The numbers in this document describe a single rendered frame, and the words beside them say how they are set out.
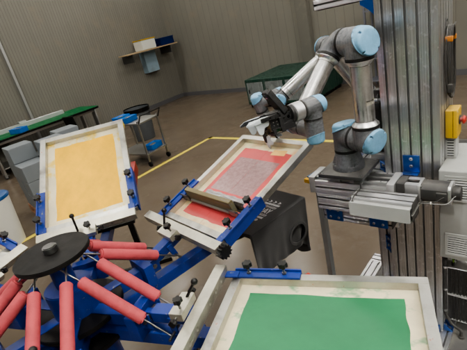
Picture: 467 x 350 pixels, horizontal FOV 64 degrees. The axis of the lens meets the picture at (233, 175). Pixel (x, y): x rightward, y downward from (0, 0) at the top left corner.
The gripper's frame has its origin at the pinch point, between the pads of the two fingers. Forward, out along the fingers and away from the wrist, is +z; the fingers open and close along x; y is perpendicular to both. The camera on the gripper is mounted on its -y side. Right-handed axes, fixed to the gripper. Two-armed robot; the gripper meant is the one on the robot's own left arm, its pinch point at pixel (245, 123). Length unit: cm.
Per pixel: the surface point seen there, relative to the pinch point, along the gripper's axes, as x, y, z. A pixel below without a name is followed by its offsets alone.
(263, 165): 71, 38, -37
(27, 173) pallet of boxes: 458, 32, 124
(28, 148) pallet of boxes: 495, 2, 113
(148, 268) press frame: 50, 57, 47
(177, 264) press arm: 62, 68, 32
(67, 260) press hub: 31, 32, 76
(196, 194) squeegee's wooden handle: 75, 40, 7
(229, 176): 84, 40, -19
